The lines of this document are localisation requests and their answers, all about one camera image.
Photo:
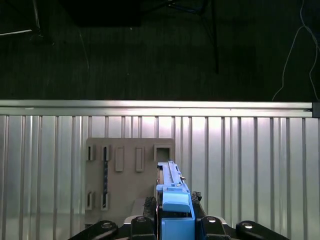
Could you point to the blue RAM stick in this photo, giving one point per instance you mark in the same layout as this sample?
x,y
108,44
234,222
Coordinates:
x,y
105,175

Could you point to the hard disk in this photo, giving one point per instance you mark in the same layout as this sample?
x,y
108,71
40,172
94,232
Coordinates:
x,y
175,202

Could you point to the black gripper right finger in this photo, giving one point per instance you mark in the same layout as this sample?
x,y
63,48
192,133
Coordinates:
x,y
210,228

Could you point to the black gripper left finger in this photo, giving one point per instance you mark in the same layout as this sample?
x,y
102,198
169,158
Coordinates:
x,y
147,225

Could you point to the grey parts rack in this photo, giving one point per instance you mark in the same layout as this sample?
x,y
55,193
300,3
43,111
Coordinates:
x,y
125,185

